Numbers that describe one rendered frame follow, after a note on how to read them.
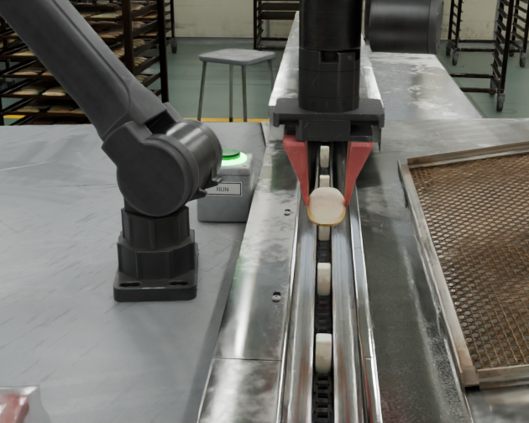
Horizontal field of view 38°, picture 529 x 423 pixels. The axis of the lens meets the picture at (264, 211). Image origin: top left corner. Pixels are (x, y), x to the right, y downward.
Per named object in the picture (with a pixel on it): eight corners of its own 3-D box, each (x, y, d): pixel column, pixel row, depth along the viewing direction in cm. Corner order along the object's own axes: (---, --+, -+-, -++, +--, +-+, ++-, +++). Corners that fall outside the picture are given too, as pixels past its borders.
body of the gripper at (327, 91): (384, 133, 71) (388, 52, 68) (272, 133, 71) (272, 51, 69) (379, 117, 77) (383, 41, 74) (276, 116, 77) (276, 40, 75)
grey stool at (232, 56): (280, 129, 461) (280, 52, 445) (246, 143, 433) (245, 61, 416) (230, 121, 479) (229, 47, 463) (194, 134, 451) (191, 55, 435)
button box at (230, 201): (204, 224, 109) (201, 148, 105) (259, 226, 109) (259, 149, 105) (195, 248, 102) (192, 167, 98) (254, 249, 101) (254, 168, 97)
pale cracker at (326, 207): (308, 191, 82) (308, 181, 82) (344, 192, 82) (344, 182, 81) (306, 227, 73) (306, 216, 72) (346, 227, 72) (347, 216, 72)
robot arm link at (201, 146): (147, 207, 87) (125, 224, 82) (142, 119, 83) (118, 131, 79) (224, 216, 85) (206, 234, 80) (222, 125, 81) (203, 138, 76)
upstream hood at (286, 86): (295, 35, 239) (295, 7, 236) (354, 36, 238) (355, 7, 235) (267, 150, 122) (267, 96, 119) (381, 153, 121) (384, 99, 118)
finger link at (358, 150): (370, 217, 73) (374, 120, 70) (295, 216, 74) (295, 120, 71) (367, 193, 80) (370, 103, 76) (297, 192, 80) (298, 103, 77)
